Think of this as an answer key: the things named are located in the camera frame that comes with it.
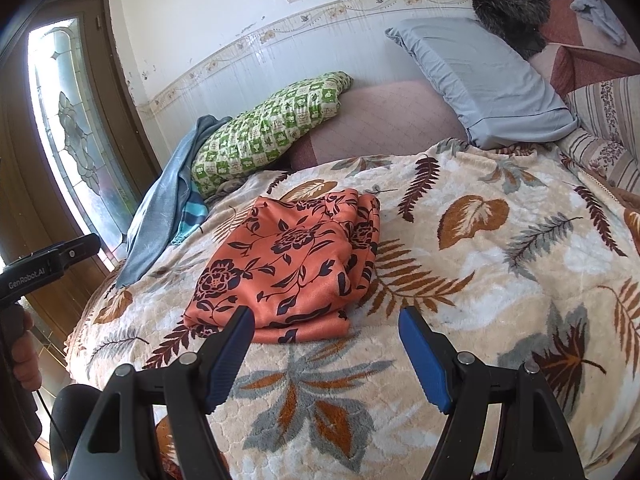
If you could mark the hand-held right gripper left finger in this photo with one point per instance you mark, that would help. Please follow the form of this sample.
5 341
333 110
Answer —
232 360

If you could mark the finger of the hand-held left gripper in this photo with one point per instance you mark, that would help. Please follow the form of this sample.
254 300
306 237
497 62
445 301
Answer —
77 252

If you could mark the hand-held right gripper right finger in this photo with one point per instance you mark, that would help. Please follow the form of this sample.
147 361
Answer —
425 360

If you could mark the orange floral shirt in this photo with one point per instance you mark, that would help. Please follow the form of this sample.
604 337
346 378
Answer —
280 270

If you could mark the person's left hand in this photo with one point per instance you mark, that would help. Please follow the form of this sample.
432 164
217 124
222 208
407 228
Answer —
25 360

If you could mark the cream leaf-print blanket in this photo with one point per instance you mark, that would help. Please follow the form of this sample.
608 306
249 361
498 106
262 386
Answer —
475 280

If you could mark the blue denim cloth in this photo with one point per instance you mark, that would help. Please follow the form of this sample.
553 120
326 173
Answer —
160 200

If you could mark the teal striped cloth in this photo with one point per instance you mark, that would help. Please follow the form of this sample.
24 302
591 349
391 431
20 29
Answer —
192 215

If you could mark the wooden door with stained glass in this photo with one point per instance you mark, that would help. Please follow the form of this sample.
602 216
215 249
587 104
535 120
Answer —
15 135

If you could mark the person's black trouser leg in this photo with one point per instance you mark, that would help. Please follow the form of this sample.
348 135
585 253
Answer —
70 425

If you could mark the green checked pillow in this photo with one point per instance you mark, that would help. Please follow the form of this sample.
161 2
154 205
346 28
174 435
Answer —
260 135

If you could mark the pink quilted mattress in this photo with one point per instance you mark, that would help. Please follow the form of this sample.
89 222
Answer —
385 120

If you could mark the grey-blue pillow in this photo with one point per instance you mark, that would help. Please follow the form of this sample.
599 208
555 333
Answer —
485 85

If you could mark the striped floral quilt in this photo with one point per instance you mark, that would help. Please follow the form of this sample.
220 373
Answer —
610 110

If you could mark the red-brown quilt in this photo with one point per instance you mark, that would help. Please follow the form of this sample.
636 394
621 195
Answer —
585 65

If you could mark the dark fur-trimmed garment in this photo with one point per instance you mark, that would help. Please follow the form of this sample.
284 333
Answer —
505 10

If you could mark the pale lilac garment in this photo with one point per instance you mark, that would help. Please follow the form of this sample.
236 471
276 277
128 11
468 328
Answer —
600 15

